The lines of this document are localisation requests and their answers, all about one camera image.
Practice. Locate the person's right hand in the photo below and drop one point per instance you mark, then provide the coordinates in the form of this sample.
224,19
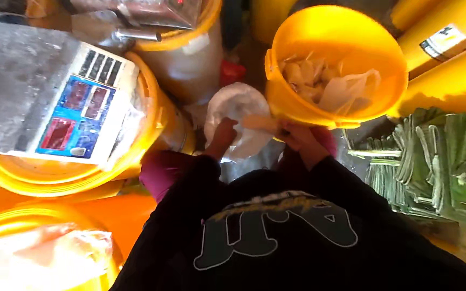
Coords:
299,137

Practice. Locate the person's left hand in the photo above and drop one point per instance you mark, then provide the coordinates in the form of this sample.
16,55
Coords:
225,134

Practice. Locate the person's left fingers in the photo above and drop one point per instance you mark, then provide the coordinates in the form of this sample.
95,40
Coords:
230,122

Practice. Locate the person's right fingers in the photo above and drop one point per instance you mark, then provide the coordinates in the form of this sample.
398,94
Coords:
288,128

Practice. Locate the tan paddle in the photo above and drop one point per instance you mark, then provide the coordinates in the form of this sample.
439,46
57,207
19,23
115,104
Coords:
260,123

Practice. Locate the person's left forearm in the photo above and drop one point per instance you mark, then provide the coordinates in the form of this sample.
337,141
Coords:
201,166

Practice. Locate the person's right forearm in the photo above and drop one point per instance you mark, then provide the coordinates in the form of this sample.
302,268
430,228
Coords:
332,165

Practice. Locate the white translucent plastic bag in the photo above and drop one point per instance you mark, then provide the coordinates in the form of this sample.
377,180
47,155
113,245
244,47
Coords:
239,101

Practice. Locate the red plastic object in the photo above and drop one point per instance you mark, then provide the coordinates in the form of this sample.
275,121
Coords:
231,72

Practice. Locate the pile of tan pieces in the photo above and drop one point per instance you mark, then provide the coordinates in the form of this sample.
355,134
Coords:
306,72

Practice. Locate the white barrel with yellow rim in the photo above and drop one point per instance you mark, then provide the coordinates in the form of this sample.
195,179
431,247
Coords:
198,64

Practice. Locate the white plastic carrier bag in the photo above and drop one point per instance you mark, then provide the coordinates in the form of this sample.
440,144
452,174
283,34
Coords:
344,93

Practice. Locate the yellow barrel with lid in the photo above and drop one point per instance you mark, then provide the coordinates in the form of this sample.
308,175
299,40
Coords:
161,121

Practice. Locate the person's legs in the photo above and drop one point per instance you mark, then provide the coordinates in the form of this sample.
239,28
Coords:
158,173

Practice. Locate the large open yellow bucket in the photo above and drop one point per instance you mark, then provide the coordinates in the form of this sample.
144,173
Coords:
386,89

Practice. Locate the person's body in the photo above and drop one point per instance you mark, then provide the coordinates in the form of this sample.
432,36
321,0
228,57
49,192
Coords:
281,250

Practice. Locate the shiny metal box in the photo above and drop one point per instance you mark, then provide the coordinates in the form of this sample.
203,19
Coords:
168,12

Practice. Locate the pile of folded green leaves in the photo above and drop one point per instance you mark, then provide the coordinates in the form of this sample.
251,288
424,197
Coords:
439,161

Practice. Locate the plain yellow container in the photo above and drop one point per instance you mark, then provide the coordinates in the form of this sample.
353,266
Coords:
413,12
459,81

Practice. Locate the yellow container with white label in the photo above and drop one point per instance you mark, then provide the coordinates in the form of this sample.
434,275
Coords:
463,24

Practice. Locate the digital scale with blue panel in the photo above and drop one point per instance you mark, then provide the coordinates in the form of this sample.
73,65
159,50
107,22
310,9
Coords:
22,85

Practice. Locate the yellow round tub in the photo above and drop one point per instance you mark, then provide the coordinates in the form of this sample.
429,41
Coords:
34,216

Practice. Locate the pale pink plastic bag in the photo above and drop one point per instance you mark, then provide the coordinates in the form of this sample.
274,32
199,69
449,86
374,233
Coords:
51,258

